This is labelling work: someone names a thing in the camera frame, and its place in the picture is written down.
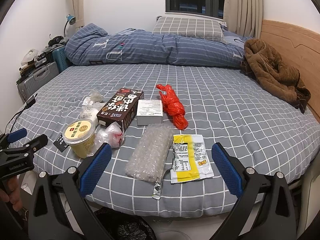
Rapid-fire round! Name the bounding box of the black power adapter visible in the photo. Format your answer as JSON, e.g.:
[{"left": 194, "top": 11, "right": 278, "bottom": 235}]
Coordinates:
[{"left": 24, "top": 94, "right": 37, "bottom": 109}]

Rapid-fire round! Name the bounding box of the grey suitcase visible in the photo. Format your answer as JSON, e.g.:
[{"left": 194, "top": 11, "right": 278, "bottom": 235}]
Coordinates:
[{"left": 17, "top": 62, "right": 59, "bottom": 103}]

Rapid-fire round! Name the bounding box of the beige curtain right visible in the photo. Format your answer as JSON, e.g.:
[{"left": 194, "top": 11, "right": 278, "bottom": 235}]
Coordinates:
[{"left": 223, "top": 0, "right": 263, "bottom": 38}]

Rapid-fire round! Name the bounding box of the silver foil wrapper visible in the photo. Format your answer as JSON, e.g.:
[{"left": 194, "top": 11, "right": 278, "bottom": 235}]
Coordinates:
[{"left": 152, "top": 169, "right": 170, "bottom": 200}]

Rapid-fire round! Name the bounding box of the brown chocolate snack box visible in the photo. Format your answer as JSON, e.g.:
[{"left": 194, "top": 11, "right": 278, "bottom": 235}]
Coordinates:
[{"left": 97, "top": 88, "right": 144, "bottom": 132}]

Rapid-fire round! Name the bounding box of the yellow pudding cup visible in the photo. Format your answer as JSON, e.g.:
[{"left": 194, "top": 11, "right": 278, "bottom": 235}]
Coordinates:
[{"left": 62, "top": 119, "right": 95, "bottom": 159}]

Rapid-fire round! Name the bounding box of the teal suitcase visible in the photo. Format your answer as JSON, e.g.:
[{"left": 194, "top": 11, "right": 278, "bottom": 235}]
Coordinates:
[{"left": 52, "top": 46, "right": 73, "bottom": 73}]

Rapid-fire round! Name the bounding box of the bubble wrap roll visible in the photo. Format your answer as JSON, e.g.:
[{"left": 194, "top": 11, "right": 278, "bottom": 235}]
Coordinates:
[{"left": 125, "top": 124, "right": 175, "bottom": 183}]

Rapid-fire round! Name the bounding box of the blue desk lamp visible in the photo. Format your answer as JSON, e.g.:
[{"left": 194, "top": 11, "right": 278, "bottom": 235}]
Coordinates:
[{"left": 63, "top": 14, "right": 76, "bottom": 37}]

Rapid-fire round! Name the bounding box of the grey checked pillow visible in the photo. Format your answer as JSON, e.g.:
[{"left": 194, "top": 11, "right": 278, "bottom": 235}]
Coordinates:
[{"left": 152, "top": 16, "right": 227, "bottom": 44}]

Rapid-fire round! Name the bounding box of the blue striped duvet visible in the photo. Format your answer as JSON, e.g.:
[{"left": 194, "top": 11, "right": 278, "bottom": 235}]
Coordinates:
[{"left": 65, "top": 23, "right": 245, "bottom": 68}]

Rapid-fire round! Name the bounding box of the clear plastic bag red print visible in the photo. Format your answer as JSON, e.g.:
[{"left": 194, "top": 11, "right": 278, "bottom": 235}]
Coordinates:
[{"left": 89, "top": 122, "right": 124, "bottom": 155}]

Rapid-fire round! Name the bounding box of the brown fleece jacket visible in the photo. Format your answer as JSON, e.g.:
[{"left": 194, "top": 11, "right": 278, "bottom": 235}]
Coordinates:
[{"left": 241, "top": 38, "right": 311, "bottom": 113}]

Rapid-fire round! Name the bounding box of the white cardboard box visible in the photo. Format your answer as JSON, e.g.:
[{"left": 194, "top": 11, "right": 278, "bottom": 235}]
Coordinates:
[{"left": 136, "top": 99, "right": 163, "bottom": 126}]

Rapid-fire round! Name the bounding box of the person's left hand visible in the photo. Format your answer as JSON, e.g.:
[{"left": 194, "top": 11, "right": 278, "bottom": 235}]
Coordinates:
[{"left": 0, "top": 176, "right": 23, "bottom": 212}]

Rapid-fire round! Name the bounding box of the black patterned wrapper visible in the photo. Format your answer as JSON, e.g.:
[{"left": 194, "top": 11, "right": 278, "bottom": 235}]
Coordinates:
[{"left": 53, "top": 134, "right": 69, "bottom": 152}]

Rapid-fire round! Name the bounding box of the wooden headboard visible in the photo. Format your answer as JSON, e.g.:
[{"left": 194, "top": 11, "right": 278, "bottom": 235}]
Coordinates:
[{"left": 260, "top": 20, "right": 320, "bottom": 120}]

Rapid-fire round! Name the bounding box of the yellow white snack packet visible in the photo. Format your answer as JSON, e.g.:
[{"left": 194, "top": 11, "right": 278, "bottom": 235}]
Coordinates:
[{"left": 170, "top": 134, "right": 214, "bottom": 184}]

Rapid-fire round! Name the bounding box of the grey checked bed sheet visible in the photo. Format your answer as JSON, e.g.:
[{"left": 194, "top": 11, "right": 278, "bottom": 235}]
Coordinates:
[{"left": 6, "top": 64, "right": 319, "bottom": 218}]

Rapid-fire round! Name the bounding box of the white tissue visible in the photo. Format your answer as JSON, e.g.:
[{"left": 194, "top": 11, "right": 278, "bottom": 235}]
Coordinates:
[{"left": 82, "top": 90, "right": 104, "bottom": 106}]

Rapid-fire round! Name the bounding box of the black lined trash bin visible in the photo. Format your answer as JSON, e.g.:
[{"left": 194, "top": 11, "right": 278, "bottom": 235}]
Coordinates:
[{"left": 94, "top": 207, "right": 157, "bottom": 239}]

